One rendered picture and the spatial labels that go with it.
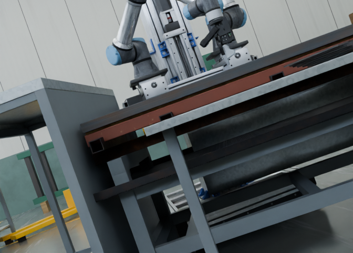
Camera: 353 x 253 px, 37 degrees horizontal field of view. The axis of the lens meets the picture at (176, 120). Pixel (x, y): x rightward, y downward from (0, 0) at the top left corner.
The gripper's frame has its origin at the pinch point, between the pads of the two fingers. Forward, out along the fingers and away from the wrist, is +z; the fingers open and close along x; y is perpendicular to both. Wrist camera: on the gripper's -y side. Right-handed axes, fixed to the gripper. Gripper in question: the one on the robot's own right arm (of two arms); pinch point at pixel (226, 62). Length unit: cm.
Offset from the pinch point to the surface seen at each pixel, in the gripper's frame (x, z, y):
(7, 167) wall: 804, -17, -658
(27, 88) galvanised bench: -72, -12, -61
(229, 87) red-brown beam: -42.3, 12.6, 3.4
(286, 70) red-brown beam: -38.3, 13.8, 25.6
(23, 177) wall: 814, 16, -634
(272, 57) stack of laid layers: -38.9, 7.4, 22.5
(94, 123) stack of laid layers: -52, 7, -50
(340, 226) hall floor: 13, 91, 22
